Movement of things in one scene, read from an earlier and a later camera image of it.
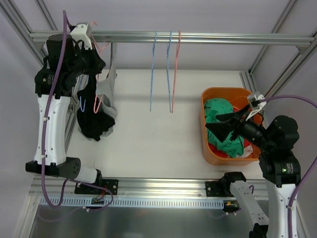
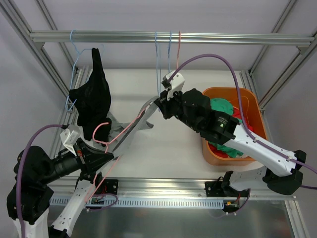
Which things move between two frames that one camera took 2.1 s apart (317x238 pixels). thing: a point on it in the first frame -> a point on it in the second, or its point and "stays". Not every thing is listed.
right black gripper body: [237, 125] -> [169, 106]
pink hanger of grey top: [100, 47] -> [107, 143]
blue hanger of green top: [153, 53] -> [158, 54]
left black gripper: [91, 63] -> [85, 159]
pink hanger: [179, 40] stays
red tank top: [217, 151] stays
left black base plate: [111, 184] stays
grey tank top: [105, 88] -> [120, 134]
